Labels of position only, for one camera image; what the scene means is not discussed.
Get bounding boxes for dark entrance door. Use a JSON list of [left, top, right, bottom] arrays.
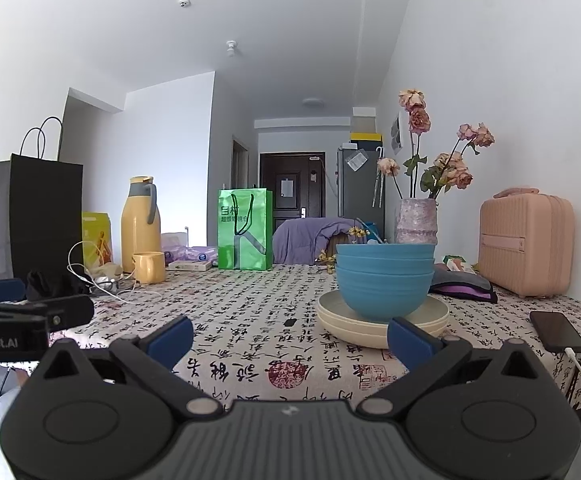
[[259, 152, 327, 222]]

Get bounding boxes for grey refrigerator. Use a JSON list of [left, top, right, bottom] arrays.
[[337, 145, 386, 232]]

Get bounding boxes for yellow box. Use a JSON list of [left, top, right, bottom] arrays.
[[349, 132, 384, 149]]

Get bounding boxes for green paper bag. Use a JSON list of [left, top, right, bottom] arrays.
[[217, 187, 274, 271]]

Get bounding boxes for yellow thermos jug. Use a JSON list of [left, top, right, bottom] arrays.
[[121, 175, 162, 274]]

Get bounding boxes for green white box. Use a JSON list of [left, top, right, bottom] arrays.
[[442, 253, 480, 274]]

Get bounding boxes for yellow flower branch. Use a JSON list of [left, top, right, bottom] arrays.
[[317, 224, 387, 274]]

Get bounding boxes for wooden chair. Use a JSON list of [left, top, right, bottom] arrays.
[[315, 232, 342, 267]]

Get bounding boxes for white umbrella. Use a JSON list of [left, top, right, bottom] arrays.
[[371, 145, 386, 209]]

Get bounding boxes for pink textured vase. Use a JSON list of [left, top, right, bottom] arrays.
[[395, 197, 439, 246]]

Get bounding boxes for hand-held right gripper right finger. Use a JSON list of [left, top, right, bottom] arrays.
[[359, 316, 561, 416]]

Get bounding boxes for dried pink roses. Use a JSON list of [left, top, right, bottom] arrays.
[[376, 88, 496, 200]]

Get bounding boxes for yellow-green snack bag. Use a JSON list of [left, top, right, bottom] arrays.
[[81, 211, 114, 269]]

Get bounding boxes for black cloth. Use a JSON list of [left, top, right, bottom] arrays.
[[25, 269, 92, 302]]

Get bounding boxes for blue bowl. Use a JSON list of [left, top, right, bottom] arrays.
[[335, 269, 436, 324], [335, 258, 436, 276], [335, 243, 437, 262]]

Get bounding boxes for purple tissue pack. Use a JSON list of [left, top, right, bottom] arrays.
[[162, 232, 219, 272]]

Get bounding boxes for black smartphone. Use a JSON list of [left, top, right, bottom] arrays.
[[529, 310, 581, 355]]

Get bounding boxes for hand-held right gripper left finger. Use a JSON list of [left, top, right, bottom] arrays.
[[20, 315, 224, 415]]

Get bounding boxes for purple jacket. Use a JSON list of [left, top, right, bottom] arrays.
[[272, 217, 372, 265]]

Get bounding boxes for black paper bag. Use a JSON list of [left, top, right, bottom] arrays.
[[0, 116, 84, 283]]

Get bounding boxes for pink hard case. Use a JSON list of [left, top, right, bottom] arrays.
[[477, 187, 576, 297]]

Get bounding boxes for grey purple folded cloth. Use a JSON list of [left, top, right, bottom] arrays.
[[427, 262, 499, 304]]

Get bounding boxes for yellow mug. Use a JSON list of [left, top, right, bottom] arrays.
[[131, 251, 166, 285]]

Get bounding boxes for cream plate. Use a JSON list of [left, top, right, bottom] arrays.
[[317, 312, 450, 341], [322, 325, 448, 350], [318, 290, 450, 330]]

